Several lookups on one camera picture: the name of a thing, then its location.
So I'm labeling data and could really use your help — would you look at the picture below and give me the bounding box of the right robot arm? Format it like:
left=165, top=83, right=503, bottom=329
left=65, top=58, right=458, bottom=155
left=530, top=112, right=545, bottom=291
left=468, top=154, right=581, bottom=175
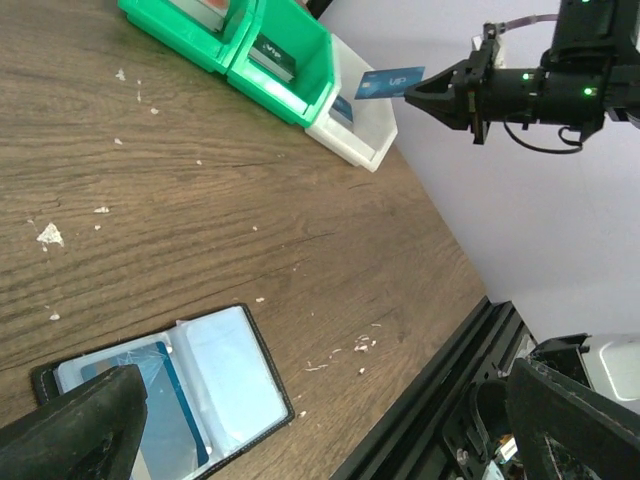
left=404, top=1, right=639, bottom=155

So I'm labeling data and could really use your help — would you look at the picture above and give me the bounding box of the blue card in holder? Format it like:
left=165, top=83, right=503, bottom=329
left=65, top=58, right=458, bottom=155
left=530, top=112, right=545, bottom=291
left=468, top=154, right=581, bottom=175
left=80, top=341, right=209, bottom=479

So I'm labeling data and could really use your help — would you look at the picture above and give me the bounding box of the black aluminium front rail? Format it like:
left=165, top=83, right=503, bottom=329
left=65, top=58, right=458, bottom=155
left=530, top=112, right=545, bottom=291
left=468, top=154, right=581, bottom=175
left=332, top=299, right=529, bottom=479

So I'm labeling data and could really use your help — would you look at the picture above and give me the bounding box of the black leather card holder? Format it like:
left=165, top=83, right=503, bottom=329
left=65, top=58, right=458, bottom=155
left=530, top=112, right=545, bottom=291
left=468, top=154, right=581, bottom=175
left=31, top=303, right=294, bottom=479

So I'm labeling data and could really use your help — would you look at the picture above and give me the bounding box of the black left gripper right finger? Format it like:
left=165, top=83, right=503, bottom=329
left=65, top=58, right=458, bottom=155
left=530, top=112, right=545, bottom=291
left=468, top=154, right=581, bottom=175
left=506, top=359, right=639, bottom=479

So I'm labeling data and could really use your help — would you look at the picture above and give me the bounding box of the red white card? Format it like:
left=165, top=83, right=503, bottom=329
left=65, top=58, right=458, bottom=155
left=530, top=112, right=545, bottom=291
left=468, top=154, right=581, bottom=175
left=170, top=0, right=230, bottom=32

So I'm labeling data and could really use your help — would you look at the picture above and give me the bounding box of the white translucent bin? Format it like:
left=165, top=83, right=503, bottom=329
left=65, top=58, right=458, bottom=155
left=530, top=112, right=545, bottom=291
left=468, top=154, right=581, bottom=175
left=305, top=35, right=398, bottom=172

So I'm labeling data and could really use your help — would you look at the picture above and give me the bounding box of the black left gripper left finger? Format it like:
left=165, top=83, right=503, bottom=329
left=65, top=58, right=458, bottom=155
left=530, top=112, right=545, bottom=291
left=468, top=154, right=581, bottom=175
left=1, top=365, right=147, bottom=479

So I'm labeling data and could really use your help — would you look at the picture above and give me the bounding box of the black VIP card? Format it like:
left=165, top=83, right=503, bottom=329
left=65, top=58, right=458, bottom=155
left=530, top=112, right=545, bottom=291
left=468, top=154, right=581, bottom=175
left=249, top=34, right=296, bottom=82

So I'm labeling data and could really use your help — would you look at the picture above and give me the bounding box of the green bin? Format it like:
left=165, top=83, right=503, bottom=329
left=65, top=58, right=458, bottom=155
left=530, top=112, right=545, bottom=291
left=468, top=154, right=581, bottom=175
left=227, top=0, right=335, bottom=128
left=117, top=0, right=262, bottom=74

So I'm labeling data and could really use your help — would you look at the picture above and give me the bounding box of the blue card in bin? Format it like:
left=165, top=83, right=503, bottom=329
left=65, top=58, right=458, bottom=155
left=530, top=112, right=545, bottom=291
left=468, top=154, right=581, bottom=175
left=329, top=95, right=354, bottom=131

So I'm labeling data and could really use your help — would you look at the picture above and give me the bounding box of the green bin far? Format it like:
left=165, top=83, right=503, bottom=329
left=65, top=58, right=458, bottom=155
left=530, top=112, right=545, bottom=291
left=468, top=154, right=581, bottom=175
left=117, top=0, right=262, bottom=74

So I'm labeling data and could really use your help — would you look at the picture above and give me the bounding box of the green bin middle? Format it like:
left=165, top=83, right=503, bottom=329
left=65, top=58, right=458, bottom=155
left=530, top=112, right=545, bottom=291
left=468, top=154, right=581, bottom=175
left=227, top=0, right=335, bottom=128

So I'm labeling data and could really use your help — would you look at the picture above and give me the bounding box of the blue VIP credit card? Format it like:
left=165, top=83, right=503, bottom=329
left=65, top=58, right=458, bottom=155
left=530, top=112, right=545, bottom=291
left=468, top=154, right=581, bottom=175
left=354, top=66, right=425, bottom=100

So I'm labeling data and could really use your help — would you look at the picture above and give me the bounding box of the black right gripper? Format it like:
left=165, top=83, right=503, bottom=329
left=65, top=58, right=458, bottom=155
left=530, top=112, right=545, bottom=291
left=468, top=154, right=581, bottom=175
left=404, top=22, right=546, bottom=145

